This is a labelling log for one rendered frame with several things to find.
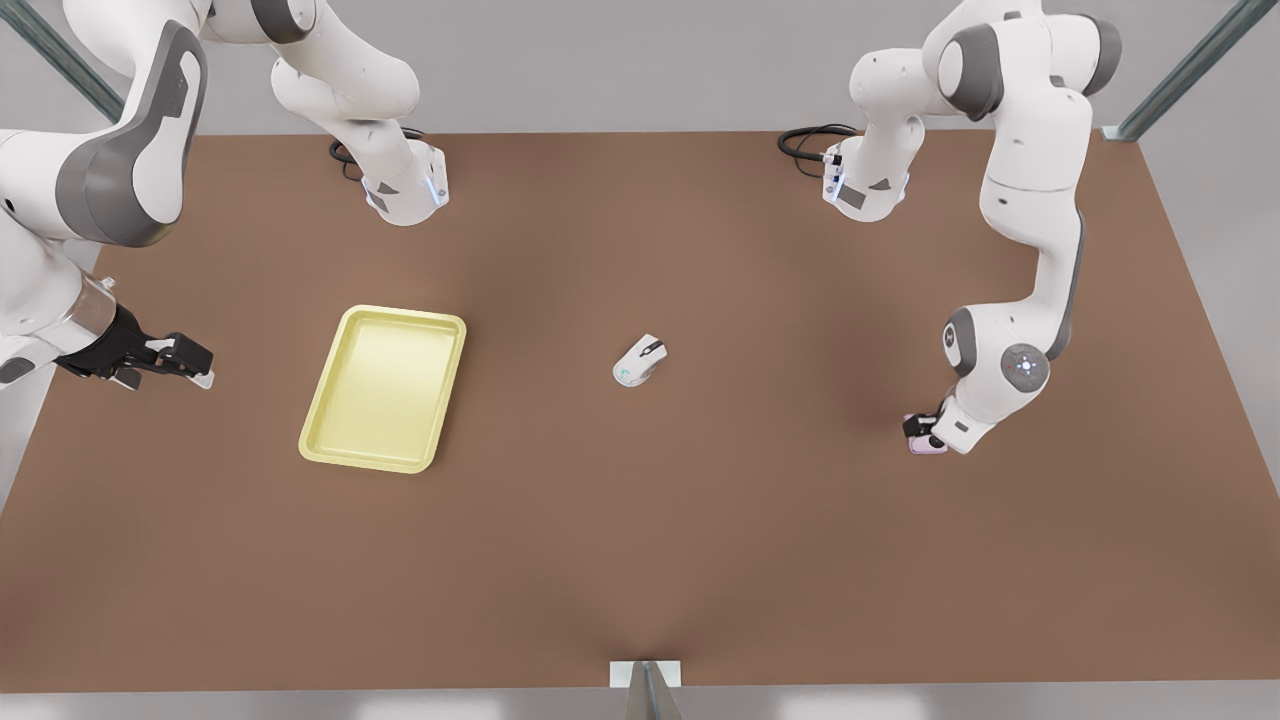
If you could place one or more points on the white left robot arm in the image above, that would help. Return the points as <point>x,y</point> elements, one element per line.
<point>1030,180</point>

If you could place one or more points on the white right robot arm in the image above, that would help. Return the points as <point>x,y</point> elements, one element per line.
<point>120,170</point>

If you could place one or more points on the yellow rectangular tray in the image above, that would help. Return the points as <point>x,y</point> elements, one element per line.
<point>385,390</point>

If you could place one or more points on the small pink object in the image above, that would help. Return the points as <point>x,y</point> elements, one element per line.
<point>922,448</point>

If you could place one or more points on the white computer mouse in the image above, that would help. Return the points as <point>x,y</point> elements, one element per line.
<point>640,361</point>

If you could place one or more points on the silver frame post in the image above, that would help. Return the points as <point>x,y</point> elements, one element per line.
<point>1190,70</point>
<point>650,685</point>
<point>60,55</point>

